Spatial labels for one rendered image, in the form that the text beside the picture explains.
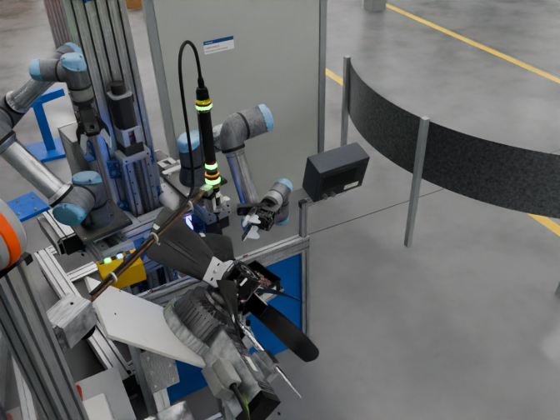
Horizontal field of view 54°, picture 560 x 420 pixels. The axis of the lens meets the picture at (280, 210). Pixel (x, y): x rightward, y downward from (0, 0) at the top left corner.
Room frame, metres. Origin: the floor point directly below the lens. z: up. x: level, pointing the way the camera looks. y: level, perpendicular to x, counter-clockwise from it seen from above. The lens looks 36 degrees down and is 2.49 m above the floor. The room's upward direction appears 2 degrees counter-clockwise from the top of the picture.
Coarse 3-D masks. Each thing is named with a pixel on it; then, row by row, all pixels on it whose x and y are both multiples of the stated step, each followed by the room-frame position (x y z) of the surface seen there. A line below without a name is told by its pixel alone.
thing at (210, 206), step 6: (204, 186) 1.40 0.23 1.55; (210, 186) 1.40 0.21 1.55; (210, 192) 1.38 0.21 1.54; (204, 198) 1.40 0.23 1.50; (210, 198) 1.38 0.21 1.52; (222, 198) 1.45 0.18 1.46; (210, 204) 1.39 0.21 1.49; (222, 204) 1.42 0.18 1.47; (210, 210) 1.40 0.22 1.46; (216, 210) 1.39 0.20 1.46; (222, 210) 1.40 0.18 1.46
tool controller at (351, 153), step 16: (352, 144) 2.13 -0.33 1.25; (320, 160) 2.02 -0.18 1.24; (336, 160) 2.03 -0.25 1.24; (352, 160) 2.03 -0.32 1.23; (368, 160) 2.07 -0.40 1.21; (304, 176) 2.06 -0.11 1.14; (320, 176) 1.95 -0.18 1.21; (336, 176) 1.99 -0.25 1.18; (352, 176) 2.04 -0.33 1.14; (320, 192) 1.98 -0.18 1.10; (336, 192) 2.03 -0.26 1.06
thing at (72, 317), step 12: (60, 300) 0.91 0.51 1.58; (72, 300) 0.91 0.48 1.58; (84, 300) 0.91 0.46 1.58; (48, 312) 0.87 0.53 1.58; (60, 312) 0.87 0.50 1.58; (72, 312) 0.87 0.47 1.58; (84, 312) 0.88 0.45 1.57; (60, 324) 0.84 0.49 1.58; (72, 324) 0.85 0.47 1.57; (84, 324) 0.87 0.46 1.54; (60, 336) 0.82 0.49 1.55; (72, 336) 0.84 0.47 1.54
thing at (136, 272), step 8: (96, 264) 1.61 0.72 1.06; (104, 264) 1.60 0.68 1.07; (112, 264) 1.60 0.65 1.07; (136, 264) 1.60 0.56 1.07; (104, 272) 1.55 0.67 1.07; (128, 272) 1.58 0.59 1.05; (136, 272) 1.59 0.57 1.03; (144, 272) 1.60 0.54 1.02; (120, 280) 1.56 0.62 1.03; (128, 280) 1.57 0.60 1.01; (136, 280) 1.59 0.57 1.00
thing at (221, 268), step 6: (216, 258) 1.38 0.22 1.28; (210, 264) 1.35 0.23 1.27; (216, 264) 1.36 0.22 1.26; (222, 264) 1.38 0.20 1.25; (210, 270) 1.34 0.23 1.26; (222, 270) 1.36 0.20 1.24; (204, 276) 1.31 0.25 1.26; (210, 276) 1.32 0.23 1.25; (216, 276) 1.33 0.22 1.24; (210, 282) 1.31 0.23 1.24; (216, 282) 1.32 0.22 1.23
